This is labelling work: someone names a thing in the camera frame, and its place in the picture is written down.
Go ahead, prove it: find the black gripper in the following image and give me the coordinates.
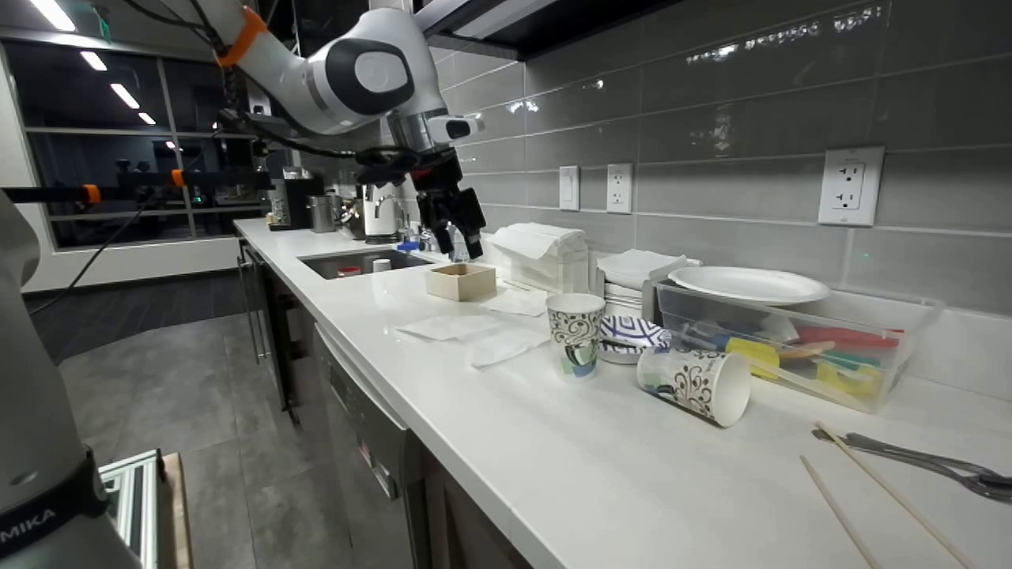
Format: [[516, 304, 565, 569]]
[[407, 141, 489, 263]]

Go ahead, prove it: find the clear napkin dispenser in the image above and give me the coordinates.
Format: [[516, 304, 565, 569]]
[[485, 218, 594, 298]]

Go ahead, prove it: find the grey napkin holder box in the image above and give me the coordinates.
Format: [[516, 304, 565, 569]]
[[594, 246, 706, 320]]

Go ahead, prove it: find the small wooden box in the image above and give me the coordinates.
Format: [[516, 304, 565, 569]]
[[423, 260, 500, 307]]

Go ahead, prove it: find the kitchen sink basin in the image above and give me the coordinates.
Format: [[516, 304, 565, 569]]
[[297, 246, 436, 285]]

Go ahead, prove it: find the metal cup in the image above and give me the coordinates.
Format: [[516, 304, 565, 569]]
[[308, 190, 359, 235]]

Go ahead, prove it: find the patterned paper cup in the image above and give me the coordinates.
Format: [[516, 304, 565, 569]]
[[545, 291, 609, 378], [634, 343, 755, 430]]

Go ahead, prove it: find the black coffee machine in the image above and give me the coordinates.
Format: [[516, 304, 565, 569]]
[[265, 172, 327, 235]]

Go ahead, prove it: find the black range hood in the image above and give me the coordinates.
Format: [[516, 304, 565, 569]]
[[407, 0, 683, 64]]

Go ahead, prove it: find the blue patterned bowl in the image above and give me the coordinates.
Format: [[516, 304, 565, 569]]
[[599, 313, 678, 371]]

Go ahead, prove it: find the stainless dishwasher front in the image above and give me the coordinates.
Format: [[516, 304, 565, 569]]
[[310, 326, 423, 569]]

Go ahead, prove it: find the yellow plastic utensil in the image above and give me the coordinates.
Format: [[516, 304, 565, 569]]
[[723, 334, 784, 381]]

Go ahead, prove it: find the wooden board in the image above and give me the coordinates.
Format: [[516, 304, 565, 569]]
[[155, 451, 198, 569]]

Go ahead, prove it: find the red plastic utensil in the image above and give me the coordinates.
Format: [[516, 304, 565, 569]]
[[789, 320, 908, 356]]

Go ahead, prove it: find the clear plastic utensil bin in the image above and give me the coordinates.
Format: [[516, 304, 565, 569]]
[[647, 277, 945, 412]]

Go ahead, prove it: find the wooden chopstick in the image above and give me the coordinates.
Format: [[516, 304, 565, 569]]
[[815, 419, 978, 569], [798, 451, 886, 569]]

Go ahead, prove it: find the metal utensil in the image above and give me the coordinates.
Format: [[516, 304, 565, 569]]
[[810, 424, 1012, 506]]

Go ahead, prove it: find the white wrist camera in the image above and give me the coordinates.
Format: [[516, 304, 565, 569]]
[[422, 106, 480, 148]]

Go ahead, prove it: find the white light switch plate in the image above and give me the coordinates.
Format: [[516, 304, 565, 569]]
[[558, 161, 585, 212]]

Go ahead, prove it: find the white wall outlet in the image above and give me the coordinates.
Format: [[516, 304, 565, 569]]
[[815, 141, 889, 228], [603, 161, 636, 216]]

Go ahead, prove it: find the aluminium frame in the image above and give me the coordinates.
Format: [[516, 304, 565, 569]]
[[96, 450, 166, 569]]

